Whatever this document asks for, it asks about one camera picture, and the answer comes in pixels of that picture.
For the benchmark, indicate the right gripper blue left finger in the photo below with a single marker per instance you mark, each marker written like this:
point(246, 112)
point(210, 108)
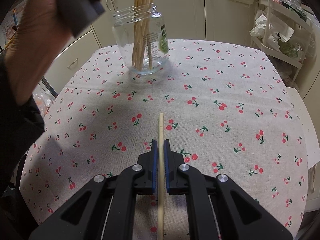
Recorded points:
point(154, 151)

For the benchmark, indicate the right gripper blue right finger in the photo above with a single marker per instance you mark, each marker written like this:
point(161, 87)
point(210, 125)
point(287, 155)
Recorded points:
point(169, 166)

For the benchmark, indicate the clear glass jar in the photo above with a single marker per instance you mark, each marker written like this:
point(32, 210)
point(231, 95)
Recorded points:
point(155, 47)

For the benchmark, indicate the person's left hand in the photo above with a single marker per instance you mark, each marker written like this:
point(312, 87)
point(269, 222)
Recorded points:
point(35, 6)

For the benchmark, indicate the cherry print tablecloth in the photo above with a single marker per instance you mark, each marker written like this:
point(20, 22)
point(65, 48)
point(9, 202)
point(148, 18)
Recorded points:
point(225, 110)

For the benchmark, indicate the white rolling storage cart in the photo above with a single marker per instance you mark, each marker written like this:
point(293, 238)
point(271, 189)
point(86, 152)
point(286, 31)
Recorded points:
point(283, 31)

